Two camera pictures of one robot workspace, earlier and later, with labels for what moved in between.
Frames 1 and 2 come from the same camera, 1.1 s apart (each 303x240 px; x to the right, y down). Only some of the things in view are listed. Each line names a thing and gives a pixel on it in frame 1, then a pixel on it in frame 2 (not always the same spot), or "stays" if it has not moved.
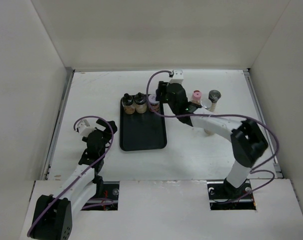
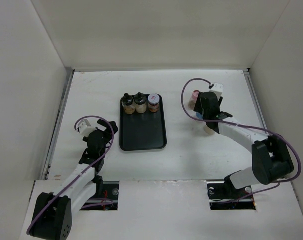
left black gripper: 105,125 stays
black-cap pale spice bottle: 140,101 stays
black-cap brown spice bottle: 129,106 stays
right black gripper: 161,90 → 198,106
